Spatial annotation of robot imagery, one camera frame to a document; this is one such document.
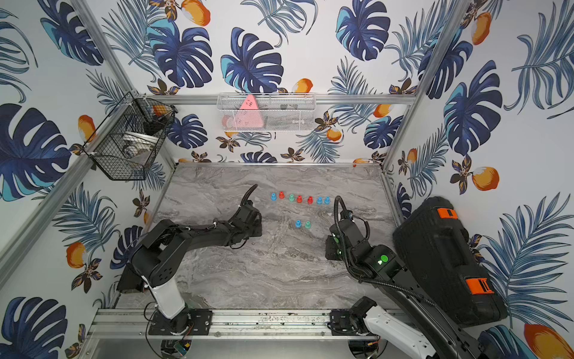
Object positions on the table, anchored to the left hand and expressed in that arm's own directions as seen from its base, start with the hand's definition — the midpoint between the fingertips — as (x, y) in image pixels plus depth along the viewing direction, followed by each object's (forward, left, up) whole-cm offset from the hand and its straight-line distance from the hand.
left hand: (259, 224), depth 96 cm
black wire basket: (+30, +53, +32) cm, 69 cm away
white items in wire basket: (+12, +44, +30) cm, 54 cm away
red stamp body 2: (+16, -22, -1) cm, 27 cm away
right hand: (-14, -28, +17) cm, 35 cm away
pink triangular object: (+30, +6, +34) cm, 45 cm away
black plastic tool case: (-14, -59, +20) cm, 64 cm away
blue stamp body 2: (+15, -27, 0) cm, 31 cm away
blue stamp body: (+15, -5, -1) cm, 16 cm away
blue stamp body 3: (+15, -30, 0) cm, 34 cm away
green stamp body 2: (+1, -21, -1) cm, 21 cm away
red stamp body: (+15, -17, -1) cm, 23 cm away
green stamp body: (+15, -13, +1) cm, 20 cm away
